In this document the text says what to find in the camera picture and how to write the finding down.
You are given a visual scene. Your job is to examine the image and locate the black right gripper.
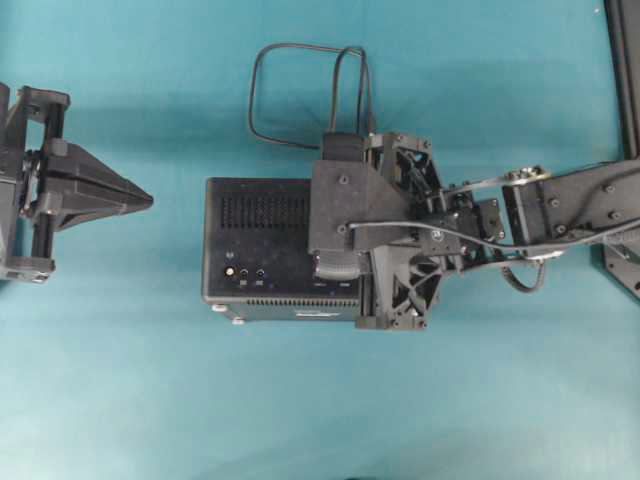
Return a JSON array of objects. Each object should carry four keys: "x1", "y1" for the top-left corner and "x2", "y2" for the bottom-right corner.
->
[{"x1": 313, "y1": 132, "x2": 495, "y2": 331}]

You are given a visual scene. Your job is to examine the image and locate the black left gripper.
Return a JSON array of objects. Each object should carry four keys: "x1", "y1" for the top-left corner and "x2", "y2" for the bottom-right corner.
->
[{"x1": 1, "y1": 84, "x2": 154, "y2": 284}]

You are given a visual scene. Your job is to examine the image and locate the black mini PC box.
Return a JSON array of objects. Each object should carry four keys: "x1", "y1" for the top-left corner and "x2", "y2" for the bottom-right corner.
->
[{"x1": 201, "y1": 177, "x2": 360, "y2": 324}]

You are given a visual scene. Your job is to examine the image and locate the black USB cable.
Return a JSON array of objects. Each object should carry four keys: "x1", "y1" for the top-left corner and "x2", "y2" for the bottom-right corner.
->
[{"x1": 248, "y1": 44, "x2": 376, "y2": 151}]

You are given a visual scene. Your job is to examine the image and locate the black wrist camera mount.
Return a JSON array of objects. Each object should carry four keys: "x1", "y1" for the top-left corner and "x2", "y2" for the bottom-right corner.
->
[{"x1": 308, "y1": 160, "x2": 420, "y2": 254}]

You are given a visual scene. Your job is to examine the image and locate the black camera cable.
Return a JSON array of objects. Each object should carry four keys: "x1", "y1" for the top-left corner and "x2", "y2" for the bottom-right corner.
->
[{"x1": 348, "y1": 219, "x2": 640, "y2": 294}]

